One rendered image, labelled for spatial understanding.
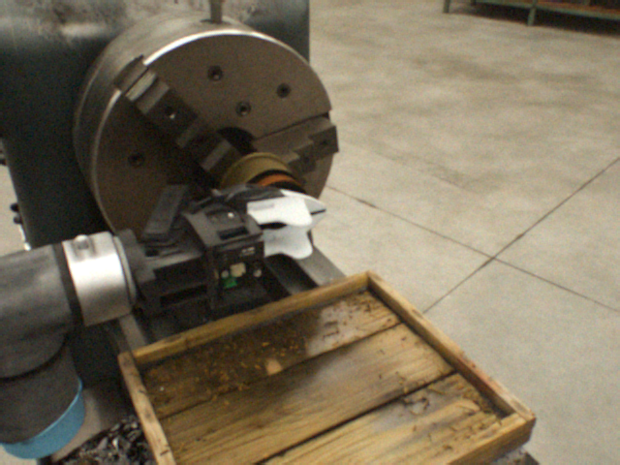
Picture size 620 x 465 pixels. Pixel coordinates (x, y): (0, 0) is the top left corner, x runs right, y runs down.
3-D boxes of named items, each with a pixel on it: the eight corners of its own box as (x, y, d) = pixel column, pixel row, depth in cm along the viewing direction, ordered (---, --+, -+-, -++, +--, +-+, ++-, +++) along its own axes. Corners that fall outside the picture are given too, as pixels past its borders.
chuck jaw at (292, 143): (236, 129, 73) (317, 100, 77) (244, 164, 76) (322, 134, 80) (275, 161, 65) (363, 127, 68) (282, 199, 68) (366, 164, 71)
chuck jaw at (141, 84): (188, 154, 71) (112, 89, 63) (215, 125, 71) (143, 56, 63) (222, 191, 63) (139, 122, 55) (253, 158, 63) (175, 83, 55)
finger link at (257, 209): (348, 229, 58) (263, 253, 54) (319, 203, 62) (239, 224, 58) (349, 201, 56) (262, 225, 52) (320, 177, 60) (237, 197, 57)
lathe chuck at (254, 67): (89, 260, 78) (61, 12, 63) (294, 223, 93) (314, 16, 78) (104, 295, 71) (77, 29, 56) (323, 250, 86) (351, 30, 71)
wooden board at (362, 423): (122, 379, 70) (116, 354, 68) (370, 290, 84) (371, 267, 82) (211, 622, 47) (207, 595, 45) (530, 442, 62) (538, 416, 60)
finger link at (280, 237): (346, 255, 59) (264, 280, 56) (319, 228, 64) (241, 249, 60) (348, 229, 58) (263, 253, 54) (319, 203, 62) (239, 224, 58)
